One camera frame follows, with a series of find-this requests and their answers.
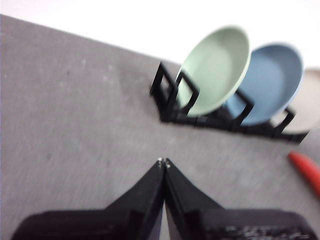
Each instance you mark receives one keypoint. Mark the black plate rack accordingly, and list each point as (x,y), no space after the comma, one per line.
(172,110)

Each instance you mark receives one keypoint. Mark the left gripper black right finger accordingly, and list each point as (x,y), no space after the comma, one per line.
(212,225)

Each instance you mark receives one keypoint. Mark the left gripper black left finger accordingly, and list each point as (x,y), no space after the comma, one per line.
(120,222)

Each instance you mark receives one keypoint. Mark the orange carrot with green leaves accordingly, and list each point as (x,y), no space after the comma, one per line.
(306,168)

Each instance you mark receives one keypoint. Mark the green plate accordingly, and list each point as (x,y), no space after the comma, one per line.
(215,67)

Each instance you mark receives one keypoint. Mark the blue plate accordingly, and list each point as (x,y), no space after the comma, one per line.
(272,82)

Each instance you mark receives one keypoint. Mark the beige plate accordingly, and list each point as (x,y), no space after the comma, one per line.
(303,117)

